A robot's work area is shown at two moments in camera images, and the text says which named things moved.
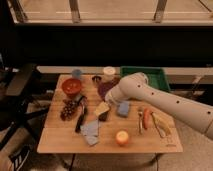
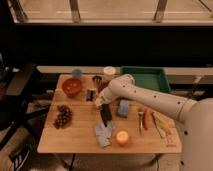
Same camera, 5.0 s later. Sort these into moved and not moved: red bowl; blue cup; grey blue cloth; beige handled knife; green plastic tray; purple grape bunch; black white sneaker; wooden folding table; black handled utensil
Moved: purple grape bunch; black handled utensil; grey blue cloth
Not moved: blue cup; red bowl; black white sneaker; beige handled knife; green plastic tray; wooden folding table
